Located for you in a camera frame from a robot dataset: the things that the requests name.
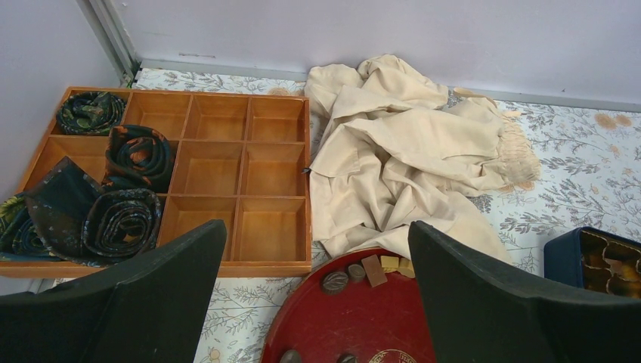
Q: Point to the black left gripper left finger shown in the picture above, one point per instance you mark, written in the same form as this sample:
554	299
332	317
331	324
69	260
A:
149	308

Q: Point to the navy chocolate box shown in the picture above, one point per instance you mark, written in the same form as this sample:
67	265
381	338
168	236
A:
594	260

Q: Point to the red round tray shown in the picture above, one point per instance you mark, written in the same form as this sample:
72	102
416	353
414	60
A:
386	323

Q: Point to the dark rolled tie patterned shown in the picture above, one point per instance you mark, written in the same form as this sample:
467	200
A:
120	225

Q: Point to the beige crumpled cloth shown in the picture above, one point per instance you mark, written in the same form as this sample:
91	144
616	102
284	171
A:
394	152

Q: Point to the wooden compartment tray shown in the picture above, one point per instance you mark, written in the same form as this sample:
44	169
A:
239	159

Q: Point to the brown bar chocolate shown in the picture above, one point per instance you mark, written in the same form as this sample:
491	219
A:
374	270

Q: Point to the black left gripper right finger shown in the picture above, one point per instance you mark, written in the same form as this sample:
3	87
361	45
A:
480	309

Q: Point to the dark oval leaf chocolate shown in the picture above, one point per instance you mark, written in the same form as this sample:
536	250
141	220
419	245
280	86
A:
334	282

